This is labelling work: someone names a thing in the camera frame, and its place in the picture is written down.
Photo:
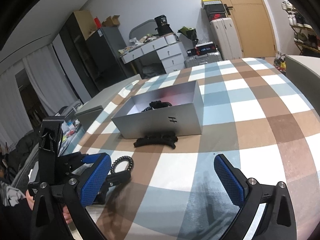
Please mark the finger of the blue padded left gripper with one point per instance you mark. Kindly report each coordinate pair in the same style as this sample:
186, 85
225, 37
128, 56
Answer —
118, 178
92, 159

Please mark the black hair accessories pile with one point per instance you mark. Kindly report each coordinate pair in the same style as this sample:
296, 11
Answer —
157, 105

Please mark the person's left hand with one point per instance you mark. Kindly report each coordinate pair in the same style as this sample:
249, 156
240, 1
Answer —
66, 213

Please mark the silver flat suitcase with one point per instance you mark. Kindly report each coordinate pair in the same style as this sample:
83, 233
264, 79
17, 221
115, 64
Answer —
192, 61

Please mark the white dressing desk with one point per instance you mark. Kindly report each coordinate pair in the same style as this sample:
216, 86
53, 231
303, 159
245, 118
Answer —
169, 49

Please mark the black hair claw clip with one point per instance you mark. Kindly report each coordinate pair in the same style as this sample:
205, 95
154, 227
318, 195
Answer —
160, 139

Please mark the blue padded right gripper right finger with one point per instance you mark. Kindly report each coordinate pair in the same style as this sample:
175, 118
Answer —
278, 218

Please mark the wooden door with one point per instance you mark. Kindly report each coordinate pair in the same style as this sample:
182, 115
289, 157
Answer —
253, 26

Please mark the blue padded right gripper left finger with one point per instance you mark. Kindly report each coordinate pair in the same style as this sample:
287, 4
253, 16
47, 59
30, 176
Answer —
73, 181

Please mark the plaid bed blanket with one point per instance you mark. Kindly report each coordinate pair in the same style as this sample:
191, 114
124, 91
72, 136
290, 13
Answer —
253, 115

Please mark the grey headboard panel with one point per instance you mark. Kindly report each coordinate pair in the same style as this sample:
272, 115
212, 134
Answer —
300, 66

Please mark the wooden shoe rack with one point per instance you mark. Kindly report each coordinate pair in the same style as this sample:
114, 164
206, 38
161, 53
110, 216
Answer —
304, 36

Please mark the black hat box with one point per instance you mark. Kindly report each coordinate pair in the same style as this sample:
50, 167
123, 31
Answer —
163, 28

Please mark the silver cardboard box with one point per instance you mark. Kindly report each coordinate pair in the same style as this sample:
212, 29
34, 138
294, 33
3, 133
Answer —
185, 117

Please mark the white curtain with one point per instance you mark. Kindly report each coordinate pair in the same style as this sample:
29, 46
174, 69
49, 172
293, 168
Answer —
33, 88

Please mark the yellow black shoebox stack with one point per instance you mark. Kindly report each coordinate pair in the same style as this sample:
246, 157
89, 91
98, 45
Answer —
214, 9

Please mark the black refrigerator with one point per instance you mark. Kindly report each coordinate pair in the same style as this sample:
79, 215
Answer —
94, 52

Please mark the black red box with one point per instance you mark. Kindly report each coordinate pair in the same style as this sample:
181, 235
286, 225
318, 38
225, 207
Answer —
205, 48

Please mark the white upright suitcase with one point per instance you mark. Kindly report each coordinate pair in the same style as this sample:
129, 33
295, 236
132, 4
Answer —
226, 38

